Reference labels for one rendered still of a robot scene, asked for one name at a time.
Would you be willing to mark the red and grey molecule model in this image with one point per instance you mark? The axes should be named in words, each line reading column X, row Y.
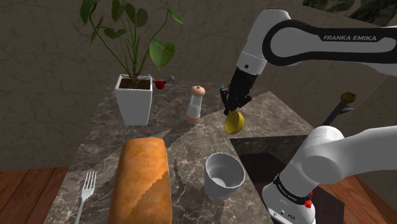
column 159, row 84

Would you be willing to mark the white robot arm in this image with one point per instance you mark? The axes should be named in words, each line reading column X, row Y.
column 347, row 149

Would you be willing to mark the green plant in white pot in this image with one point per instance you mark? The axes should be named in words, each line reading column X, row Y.
column 136, row 102

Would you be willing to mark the yellow lemon half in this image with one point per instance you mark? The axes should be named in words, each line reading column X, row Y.
column 234, row 122

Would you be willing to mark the silver fork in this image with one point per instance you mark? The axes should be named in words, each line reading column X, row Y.
column 86, row 190

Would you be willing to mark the dark robot stand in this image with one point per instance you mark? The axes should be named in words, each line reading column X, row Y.
column 263, row 173

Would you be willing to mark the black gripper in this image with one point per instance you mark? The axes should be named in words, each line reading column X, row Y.
column 242, row 83

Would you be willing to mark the orange-brown bread loaf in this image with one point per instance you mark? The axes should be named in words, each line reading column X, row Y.
column 141, row 183

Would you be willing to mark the grey cup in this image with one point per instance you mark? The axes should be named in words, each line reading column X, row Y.
column 223, row 181

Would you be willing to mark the clear salt mill, tan caps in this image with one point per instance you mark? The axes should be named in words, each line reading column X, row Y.
column 194, row 107

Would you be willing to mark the marble table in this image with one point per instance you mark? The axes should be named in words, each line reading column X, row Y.
column 198, row 145

